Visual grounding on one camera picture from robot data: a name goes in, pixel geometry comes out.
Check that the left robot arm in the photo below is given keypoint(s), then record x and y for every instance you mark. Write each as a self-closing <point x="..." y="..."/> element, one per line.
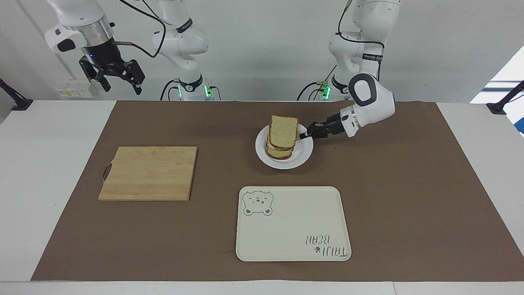
<point x="376" y="102"/>

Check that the white round plate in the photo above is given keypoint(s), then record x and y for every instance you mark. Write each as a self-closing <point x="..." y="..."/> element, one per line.
<point x="301" y="153"/>

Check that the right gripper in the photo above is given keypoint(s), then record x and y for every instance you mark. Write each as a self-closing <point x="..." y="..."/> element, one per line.
<point x="102" y="55"/>

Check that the cream tray with bear print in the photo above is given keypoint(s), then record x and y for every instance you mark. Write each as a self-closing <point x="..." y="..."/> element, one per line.
<point x="292" y="225"/>

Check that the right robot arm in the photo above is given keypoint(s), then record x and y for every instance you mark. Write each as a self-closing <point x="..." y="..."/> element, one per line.
<point x="180" y="41"/>

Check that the brown bread slice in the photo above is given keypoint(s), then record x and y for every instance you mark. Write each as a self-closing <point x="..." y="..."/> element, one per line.
<point x="280" y="154"/>
<point x="283" y="131"/>

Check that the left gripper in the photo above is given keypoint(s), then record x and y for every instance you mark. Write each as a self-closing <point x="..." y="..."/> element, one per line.
<point x="333" y="125"/>

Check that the black stand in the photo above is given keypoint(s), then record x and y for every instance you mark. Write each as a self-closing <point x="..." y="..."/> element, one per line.
<point x="505" y="100"/>
<point x="14" y="98"/>

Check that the wooden cutting board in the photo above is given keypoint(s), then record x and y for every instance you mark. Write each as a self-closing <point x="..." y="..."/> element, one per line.
<point x="149" y="174"/>

